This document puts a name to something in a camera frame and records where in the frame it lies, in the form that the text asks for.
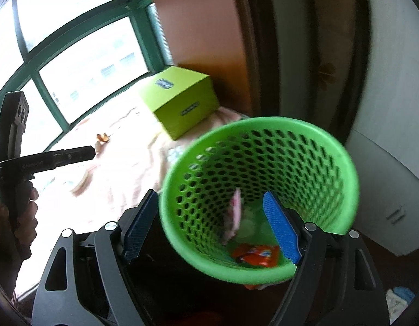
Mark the brown wooden panel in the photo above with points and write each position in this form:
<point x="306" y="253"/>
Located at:
<point x="202" y="23"/>

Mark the green window frame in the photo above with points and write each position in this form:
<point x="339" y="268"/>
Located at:
<point x="144" y="40"/>

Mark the green cardboard box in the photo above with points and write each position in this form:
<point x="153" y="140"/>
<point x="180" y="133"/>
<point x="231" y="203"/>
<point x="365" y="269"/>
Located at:
<point x="182" y="95"/>

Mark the brown flowered curtain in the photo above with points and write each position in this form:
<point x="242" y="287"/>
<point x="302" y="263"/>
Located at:
<point x="326" y="71"/>

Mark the small orange wrapper piece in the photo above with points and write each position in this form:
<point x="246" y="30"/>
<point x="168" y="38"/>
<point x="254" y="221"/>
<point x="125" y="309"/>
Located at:
<point x="103" y="137"/>

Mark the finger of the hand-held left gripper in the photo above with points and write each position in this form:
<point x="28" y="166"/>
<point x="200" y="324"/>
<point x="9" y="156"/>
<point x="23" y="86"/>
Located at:
<point x="66" y="158"/>

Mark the person's left hand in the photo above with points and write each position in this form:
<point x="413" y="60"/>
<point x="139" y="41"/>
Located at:
<point x="25" y="224"/>

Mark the blue white cloth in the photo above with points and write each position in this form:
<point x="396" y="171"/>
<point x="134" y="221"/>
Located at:
<point x="401" y="298"/>

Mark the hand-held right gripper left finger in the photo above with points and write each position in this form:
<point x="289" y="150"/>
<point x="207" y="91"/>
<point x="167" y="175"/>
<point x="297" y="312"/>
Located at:
<point x="138" y="231"/>

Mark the green perforated plastic basket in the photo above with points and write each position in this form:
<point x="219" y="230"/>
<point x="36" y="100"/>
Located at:
<point x="297" y="142"/>

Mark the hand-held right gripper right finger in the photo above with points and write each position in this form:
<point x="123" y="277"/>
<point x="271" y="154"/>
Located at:
<point x="280" y="231"/>

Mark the pink printed blanket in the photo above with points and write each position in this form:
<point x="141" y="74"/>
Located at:
<point x="127" y="176"/>

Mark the white cabinet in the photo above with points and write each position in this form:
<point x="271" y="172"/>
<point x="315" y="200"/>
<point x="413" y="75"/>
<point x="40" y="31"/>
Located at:
<point x="393" y="176"/>

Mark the orange sausage wrapper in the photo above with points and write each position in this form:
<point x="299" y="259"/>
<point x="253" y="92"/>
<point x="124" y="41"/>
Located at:
<point x="257" y="256"/>

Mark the pink snack packet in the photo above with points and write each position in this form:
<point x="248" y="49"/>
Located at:
<point x="233" y="215"/>

